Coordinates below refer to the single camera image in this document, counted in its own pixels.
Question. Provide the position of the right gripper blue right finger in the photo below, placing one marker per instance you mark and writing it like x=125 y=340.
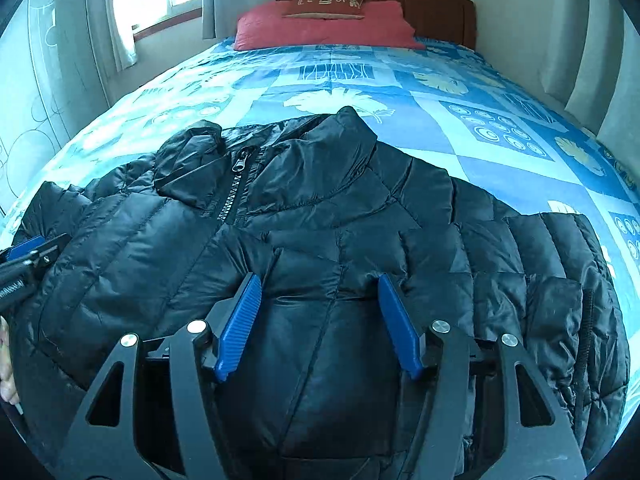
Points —
x=407 y=340

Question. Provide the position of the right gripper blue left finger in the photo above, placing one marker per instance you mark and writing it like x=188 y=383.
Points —
x=234 y=319

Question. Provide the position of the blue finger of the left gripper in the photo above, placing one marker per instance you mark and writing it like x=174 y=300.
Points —
x=25 y=248

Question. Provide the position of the black quilted puffer jacket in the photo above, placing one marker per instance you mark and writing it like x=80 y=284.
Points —
x=318 y=208

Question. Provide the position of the person left hand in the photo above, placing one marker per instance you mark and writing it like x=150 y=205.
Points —
x=8 y=388

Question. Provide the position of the white glass wardrobe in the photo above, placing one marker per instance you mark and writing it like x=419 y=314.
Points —
x=50 y=88

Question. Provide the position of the grey curtain by wardrobe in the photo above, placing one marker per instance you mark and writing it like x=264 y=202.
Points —
x=111 y=36

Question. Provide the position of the blue patterned bed sheet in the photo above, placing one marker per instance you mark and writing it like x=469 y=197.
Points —
x=444 y=105

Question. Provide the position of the red pillow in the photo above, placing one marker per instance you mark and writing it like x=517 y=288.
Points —
x=382 y=25

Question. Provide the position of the small dark red cushion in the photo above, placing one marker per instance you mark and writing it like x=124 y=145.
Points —
x=325 y=9

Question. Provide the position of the grey curtain right of bed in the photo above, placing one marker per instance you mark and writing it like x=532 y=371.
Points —
x=592 y=70

